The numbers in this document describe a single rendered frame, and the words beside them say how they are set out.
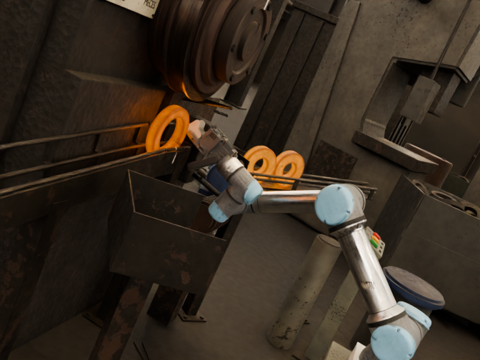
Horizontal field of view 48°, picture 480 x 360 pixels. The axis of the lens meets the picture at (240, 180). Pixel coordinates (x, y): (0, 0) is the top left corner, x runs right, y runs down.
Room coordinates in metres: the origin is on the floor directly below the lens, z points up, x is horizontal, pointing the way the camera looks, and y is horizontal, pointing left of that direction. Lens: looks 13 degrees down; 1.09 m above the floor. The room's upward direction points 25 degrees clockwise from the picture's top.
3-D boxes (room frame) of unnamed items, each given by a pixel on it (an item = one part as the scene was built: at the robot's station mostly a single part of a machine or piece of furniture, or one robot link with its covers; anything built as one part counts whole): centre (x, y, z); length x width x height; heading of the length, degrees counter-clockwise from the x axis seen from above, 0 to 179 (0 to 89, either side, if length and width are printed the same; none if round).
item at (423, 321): (1.57, -0.65, 0.53); 0.13 x 0.12 x 0.14; 155
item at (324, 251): (2.19, -0.45, 0.26); 0.12 x 0.12 x 0.52
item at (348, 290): (2.19, -0.62, 0.31); 0.24 x 0.16 x 0.62; 166
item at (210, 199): (2.00, 0.05, 0.27); 0.22 x 0.13 x 0.53; 166
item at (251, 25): (1.69, 0.17, 1.11); 0.28 x 0.06 x 0.28; 166
